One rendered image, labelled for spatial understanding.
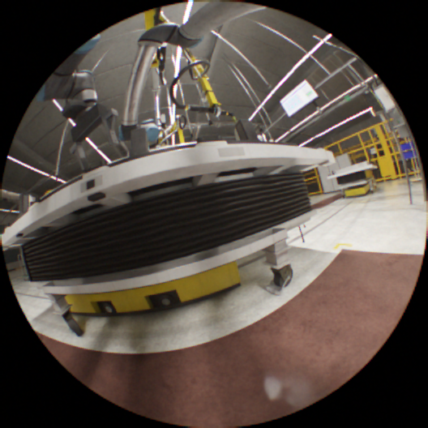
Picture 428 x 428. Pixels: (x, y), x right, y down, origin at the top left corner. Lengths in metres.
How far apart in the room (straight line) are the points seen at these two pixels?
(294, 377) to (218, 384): 0.27
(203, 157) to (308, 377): 0.86
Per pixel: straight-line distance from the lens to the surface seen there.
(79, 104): 0.47
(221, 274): 0.97
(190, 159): 0.44
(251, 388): 0.63
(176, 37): 0.76
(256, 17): 10.95
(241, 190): 0.81
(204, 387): 0.66
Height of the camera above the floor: 0.61
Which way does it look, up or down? 1 degrees down
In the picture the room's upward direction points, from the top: 14 degrees counter-clockwise
